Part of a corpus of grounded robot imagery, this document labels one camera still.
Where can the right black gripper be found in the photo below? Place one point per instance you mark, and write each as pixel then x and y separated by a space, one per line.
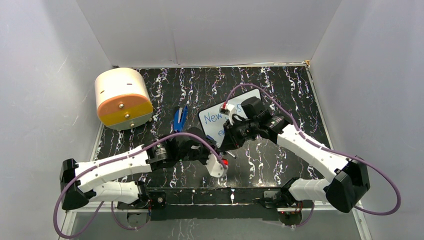
pixel 230 140

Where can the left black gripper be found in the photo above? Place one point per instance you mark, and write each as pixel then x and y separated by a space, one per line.
pixel 208 152

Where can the white whiteboard marker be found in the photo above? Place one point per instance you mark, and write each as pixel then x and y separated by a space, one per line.
pixel 230 154

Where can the small black-framed whiteboard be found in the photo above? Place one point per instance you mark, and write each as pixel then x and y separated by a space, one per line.
pixel 212 121

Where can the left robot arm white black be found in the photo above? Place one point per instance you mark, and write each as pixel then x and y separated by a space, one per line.
pixel 96 181

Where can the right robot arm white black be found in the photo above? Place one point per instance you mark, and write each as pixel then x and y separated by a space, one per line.
pixel 344 181

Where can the blue stapler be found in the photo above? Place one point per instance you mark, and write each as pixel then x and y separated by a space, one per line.
pixel 179 118

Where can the cream orange cylindrical drum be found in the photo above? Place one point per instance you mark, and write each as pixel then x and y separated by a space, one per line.
pixel 122 99

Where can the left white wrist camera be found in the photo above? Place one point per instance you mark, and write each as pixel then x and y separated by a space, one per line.
pixel 214 167

